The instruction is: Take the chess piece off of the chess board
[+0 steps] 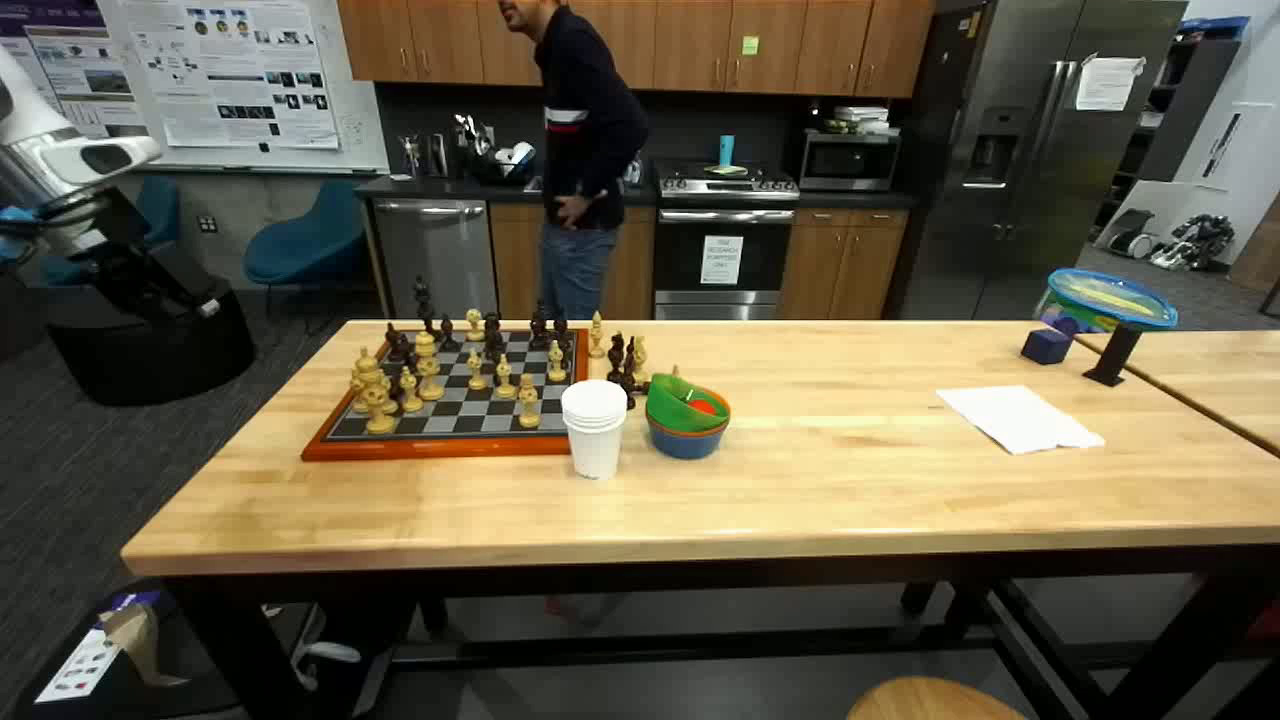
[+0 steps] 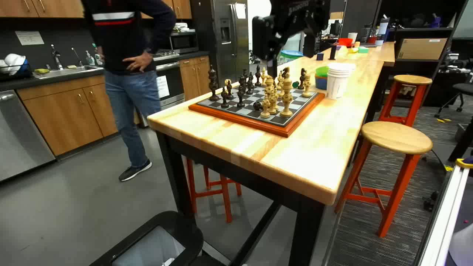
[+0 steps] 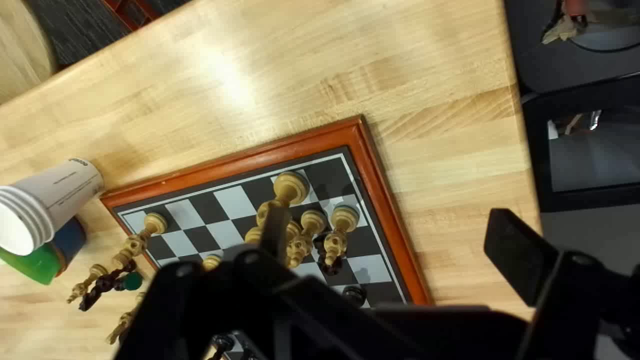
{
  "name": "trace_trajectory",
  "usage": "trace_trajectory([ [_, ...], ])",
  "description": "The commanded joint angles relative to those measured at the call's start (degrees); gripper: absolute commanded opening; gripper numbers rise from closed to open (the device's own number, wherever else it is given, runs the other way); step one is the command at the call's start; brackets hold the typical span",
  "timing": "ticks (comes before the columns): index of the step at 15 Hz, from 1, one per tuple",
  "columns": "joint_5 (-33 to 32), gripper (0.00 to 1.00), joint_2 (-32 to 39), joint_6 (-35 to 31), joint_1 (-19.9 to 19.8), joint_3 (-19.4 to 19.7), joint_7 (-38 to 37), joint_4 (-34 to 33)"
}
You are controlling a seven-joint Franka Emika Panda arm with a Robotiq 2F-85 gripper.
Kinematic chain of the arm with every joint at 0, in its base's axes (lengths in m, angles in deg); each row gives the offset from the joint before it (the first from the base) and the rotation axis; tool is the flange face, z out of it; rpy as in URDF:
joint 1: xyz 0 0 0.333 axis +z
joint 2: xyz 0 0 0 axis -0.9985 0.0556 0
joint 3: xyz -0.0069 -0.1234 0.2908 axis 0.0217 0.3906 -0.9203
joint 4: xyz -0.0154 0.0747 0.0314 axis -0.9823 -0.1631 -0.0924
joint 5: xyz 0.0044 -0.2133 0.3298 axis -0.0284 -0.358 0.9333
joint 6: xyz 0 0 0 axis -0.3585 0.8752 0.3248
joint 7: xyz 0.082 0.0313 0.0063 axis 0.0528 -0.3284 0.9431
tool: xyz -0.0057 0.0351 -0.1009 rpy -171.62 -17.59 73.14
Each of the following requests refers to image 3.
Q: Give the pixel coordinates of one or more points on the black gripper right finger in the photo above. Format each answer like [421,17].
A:
[574,297]

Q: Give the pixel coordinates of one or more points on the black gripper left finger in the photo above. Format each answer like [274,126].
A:
[186,307]

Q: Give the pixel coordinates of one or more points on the dark wooden chess piece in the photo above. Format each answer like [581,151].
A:
[121,278]

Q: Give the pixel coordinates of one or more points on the light wooden chess piece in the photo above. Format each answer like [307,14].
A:
[343,221]
[288,188]
[300,236]
[137,244]

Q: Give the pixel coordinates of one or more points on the wooden framed chess board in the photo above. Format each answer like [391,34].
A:
[213,207]

